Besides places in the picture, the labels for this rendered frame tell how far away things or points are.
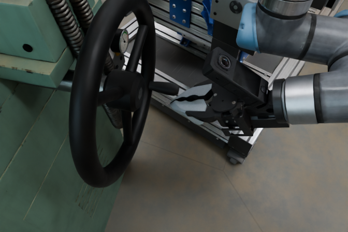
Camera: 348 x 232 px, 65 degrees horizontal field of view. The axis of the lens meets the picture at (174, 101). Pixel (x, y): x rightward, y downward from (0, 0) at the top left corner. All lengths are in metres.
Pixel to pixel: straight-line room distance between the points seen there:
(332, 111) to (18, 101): 0.48
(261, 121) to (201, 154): 0.79
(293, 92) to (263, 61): 0.94
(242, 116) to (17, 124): 0.37
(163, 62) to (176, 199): 0.61
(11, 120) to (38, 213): 0.23
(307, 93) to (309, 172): 0.95
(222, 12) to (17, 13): 0.50
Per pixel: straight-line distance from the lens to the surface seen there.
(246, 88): 0.43
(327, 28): 0.48
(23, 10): 0.36
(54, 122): 0.61
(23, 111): 0.53
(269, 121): 0.49
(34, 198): 0.63
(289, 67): 1.35
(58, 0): 0.37
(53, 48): 0.39
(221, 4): 0.72
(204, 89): 0.50
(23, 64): 0.42
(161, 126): 1.32
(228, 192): 1.21
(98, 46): 0.30
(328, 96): 0.42
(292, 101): 0.43
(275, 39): 0.46
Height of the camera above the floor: 1.14
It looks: 54 degrees down
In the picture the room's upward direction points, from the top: straight up
